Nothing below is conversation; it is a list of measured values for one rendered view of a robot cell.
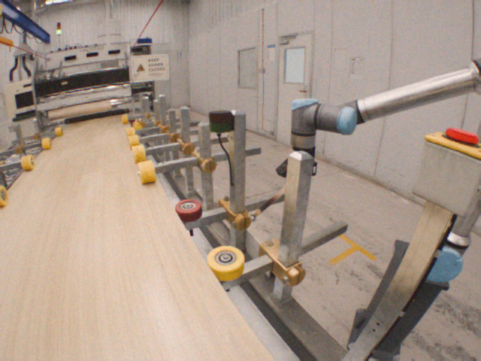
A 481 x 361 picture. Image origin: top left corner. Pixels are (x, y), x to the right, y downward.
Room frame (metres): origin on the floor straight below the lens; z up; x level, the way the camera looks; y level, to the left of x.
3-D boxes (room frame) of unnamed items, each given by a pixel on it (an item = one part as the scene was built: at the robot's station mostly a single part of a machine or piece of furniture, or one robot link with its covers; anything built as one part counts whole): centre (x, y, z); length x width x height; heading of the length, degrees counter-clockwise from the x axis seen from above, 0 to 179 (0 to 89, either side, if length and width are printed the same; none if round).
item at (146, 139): (1.33, 0.38, 0.95); 0.50 x 0.04 x 0.04; 119
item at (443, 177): (0.19, -0.24, 1.18); 0.07 x 0.07 x 0.08; 29
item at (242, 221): (0.65, 0.02, 0.85); 0.13 x 0.06 x 0.05; 29
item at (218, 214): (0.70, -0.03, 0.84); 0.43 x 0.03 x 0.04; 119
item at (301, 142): (0.81, -0.22, 1.05); 0.10 x 0.09 x 0.05; 29
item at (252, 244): (0.62, -0.03, 0.75); 0.26 x 0.01 x 0.10; 29
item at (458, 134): (0.19, -0.24, 1.22); 0.04 x 0.04 x 0.02
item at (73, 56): (2.88, 1.90, 0.95); 1.65 x 0.70 x 1.90; 119
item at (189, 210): (0.60, 0.15, 0.85); 0.08 x 0.08 x 0.11
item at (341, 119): (0.75, -0.32, 1.14); 0.12 x 0.12 x 0.09; 53
